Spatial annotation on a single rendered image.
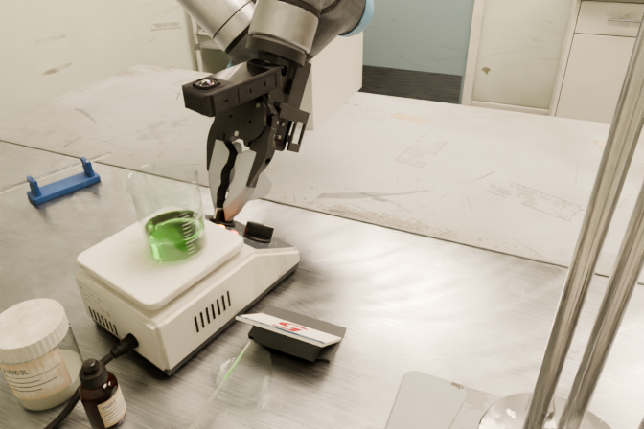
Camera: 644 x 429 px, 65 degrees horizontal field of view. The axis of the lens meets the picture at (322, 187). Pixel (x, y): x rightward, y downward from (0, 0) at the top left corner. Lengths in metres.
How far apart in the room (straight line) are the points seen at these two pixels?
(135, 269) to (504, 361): 0.36
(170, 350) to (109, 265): 0.10
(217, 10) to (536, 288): 0.52
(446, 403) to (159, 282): 0.27
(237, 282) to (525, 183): 0.48
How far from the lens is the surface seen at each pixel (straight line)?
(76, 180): 0.86
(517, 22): 3.34
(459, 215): 0.71
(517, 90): 3.45
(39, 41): 2.29
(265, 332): 0.50
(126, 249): 0.53
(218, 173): 0.60
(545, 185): 0.83
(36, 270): 0.70
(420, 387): 0.48
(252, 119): 0.57
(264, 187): 0.61
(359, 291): 0.57
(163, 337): 0.48
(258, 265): 0.53
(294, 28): 0.58
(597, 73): 2.81
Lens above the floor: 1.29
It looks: 30 degrees down
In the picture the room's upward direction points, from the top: 1 degrees counter-clockwise
